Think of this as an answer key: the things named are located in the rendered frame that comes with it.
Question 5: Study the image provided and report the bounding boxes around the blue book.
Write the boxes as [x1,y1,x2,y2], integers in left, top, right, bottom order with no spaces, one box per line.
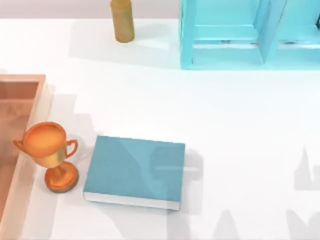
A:
[82,135,186,211]

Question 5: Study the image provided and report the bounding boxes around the light blue rack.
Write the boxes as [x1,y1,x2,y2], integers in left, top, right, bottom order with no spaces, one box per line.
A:
[179,0,320,71]

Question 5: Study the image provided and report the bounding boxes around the yellow-brown bottle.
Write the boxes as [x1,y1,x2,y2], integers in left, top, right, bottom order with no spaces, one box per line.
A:
[110,0,136,44]

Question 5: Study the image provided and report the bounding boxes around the orange trophy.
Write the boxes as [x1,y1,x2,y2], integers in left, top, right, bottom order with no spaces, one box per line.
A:
[12,121,80,194]

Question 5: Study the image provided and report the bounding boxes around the salmon-coloured shallow box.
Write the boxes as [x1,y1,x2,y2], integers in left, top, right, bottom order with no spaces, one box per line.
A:
[0,74,47,240]

